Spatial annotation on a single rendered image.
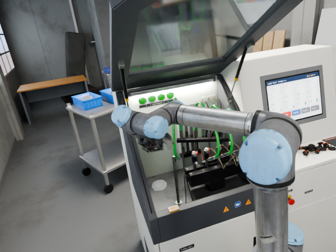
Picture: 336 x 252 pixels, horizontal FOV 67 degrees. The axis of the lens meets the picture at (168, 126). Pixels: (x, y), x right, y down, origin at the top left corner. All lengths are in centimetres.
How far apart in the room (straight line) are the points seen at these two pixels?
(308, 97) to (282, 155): 128
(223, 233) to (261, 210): 81
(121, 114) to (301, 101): 126
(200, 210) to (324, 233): 101
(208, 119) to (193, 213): 65
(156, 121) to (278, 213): 43
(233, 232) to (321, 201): 62
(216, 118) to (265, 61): 91
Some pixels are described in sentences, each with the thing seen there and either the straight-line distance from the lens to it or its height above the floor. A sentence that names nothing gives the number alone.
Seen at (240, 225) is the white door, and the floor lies 72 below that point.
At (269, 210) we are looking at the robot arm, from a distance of 72.
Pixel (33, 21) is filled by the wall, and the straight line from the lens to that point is 855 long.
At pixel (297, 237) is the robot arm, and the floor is 113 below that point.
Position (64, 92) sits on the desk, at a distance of 695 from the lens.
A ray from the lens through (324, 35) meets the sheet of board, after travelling 340.
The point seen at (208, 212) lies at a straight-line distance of 139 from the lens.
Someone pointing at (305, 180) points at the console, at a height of 89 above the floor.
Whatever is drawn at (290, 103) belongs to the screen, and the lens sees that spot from 177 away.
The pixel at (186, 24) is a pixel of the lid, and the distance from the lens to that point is 104.
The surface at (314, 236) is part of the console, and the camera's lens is 204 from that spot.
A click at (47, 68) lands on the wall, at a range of 859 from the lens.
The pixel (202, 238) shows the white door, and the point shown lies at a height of 72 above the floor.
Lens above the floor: 180
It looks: 22 degrees down
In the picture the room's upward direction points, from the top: 7 degrees counter-clockwise
